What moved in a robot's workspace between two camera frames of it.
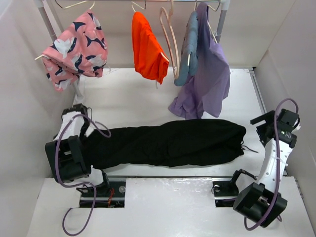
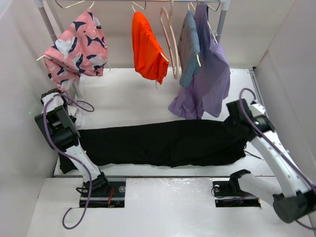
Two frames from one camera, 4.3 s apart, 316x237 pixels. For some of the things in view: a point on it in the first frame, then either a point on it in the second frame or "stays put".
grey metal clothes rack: [223, 6] stays put
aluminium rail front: [169, 177] stays put
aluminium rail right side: [254, 76] stays put
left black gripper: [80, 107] → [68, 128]
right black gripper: [269, 117] → [228, 123]
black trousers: [174, 143] stays put
